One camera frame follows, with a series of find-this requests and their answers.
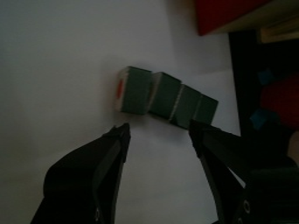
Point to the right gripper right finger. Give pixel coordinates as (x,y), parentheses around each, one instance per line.
(217,151)

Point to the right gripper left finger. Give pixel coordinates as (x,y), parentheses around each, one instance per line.
(77,180)

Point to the white cutting board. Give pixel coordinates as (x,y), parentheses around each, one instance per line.
(57,73)

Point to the red plastic cup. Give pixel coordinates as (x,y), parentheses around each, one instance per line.
(281,102)

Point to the blue toy tool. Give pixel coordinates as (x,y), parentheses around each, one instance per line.
(265,77)

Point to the wooden box with slot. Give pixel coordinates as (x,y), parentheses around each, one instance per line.
(280,32)

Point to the wooden drawer with red front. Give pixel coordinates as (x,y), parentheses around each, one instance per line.
(221,14)

